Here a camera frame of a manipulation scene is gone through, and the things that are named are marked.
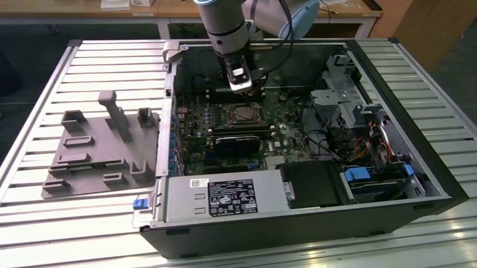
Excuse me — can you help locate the green motherboard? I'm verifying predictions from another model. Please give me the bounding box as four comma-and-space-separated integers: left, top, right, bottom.
171, 89, 318, 177

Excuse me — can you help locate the black RAM stick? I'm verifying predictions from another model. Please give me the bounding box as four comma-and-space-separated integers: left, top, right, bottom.
212, 126, 271, 133

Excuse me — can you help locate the black plastic bay cover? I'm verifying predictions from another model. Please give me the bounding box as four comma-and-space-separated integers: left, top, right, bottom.
279, 161, 344, 210

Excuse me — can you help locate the silver square CPU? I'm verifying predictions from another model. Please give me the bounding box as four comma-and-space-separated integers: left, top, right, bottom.
233, 108, 256, 120

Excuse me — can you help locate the silver power supply with label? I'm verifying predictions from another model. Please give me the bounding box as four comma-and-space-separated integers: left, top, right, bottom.
163, 170, 295, 221

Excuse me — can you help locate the black open PC case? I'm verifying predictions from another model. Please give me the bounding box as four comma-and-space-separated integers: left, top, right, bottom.
137, 38, 471, 259

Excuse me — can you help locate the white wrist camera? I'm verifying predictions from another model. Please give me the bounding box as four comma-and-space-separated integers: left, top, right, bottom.
227, 64, 255, 93

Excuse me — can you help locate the CPU socket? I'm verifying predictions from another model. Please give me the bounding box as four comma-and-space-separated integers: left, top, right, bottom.
221, 102, 263, 127

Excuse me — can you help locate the blue disk carrier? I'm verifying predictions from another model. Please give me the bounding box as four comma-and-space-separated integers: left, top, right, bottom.
344, 166, 371, 184

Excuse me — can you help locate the metal socket cover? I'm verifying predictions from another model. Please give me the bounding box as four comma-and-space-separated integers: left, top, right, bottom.
227, 103, 261, 126

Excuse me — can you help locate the small silver heatsink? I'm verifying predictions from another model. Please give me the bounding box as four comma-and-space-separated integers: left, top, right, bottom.
265, 156, 286, 170

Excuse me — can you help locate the wooden desk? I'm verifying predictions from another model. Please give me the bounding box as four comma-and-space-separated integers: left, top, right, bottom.
0, 0, 383, 40

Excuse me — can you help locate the black cable in case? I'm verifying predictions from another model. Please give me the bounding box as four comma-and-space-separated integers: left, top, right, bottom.
303, 128, 344, 163

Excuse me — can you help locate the black graphics card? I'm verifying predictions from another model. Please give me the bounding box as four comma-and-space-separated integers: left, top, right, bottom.
212, 135, 261, 156

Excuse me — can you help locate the orange yellow wire bundle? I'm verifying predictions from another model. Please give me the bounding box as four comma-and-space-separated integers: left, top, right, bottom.
347, 138, 394, 168

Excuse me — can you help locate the grey metal drive cage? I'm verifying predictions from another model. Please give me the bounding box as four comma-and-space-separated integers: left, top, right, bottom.
308, 54, 384, 129

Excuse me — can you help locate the black rear case fan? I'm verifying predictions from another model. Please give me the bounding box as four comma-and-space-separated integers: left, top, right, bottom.
189, 74, 219, 97

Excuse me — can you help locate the grey plastic parts rack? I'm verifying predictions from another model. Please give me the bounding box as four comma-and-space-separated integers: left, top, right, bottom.
40, 90, 160, 199

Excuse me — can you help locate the wooden cabinet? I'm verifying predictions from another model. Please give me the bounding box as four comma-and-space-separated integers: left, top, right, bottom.
368, 0, 477, 72

